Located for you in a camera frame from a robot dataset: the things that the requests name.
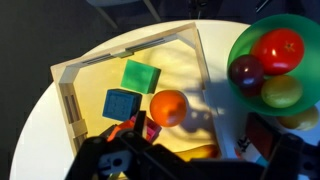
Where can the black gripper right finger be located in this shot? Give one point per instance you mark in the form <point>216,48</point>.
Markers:
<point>290,156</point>

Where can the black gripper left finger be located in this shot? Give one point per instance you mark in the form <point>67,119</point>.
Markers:
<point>133,160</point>

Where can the red block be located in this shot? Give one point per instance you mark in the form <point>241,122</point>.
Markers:
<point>154,129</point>

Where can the dark blue block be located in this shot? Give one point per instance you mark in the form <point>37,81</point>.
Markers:
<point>120,105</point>

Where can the green block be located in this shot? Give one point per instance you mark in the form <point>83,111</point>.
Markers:
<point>140,76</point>

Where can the wooden tray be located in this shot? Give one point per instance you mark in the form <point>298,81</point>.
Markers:
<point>63,80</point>

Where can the yellow toy lemon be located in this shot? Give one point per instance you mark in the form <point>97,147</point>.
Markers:
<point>300,121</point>
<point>281,91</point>

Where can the orange toy fruit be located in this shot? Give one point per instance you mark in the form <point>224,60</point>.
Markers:
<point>168,108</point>

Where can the dark purple toy plum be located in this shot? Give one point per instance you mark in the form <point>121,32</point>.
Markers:
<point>246,71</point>

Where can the red toy tomato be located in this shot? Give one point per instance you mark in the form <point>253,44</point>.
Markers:
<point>276,51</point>

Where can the green plastic bowl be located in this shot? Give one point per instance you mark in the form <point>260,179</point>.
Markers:
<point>243,40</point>

